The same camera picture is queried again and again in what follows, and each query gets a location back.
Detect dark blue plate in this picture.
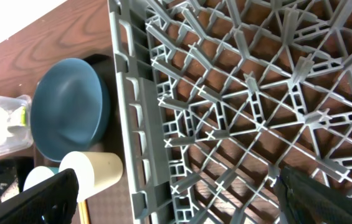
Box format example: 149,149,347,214
30,58,111,162

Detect cream paper cup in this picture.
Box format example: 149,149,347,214
59,151,123,202

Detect clear plastic waste bin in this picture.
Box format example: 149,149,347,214
0,95,34,156

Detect brown serving tray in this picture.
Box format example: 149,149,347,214
34,53,136,224

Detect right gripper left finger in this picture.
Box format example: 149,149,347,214
0,169,78,224

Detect yellow silver snack wrapper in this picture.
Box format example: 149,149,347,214
19,106,27,126

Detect wooden chopstick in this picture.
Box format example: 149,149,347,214
78,200,90,224

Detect grey dishwasher rack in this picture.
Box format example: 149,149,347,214
108,0,352,223

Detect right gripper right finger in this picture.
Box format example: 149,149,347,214
274,166,352,224

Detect light blue bowl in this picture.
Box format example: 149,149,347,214
23,166,59,191

